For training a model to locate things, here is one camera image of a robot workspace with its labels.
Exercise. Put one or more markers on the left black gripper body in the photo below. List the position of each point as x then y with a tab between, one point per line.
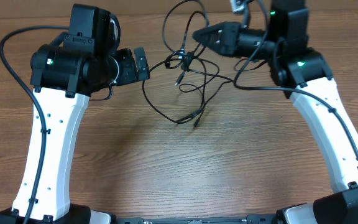
126	73

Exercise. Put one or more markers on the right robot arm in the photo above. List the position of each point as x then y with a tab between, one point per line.
306	79

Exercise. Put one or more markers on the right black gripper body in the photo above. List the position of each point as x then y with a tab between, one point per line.
235	38

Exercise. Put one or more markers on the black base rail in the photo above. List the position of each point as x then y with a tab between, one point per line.
249	219

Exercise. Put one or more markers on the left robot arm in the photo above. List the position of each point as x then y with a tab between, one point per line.
84	58

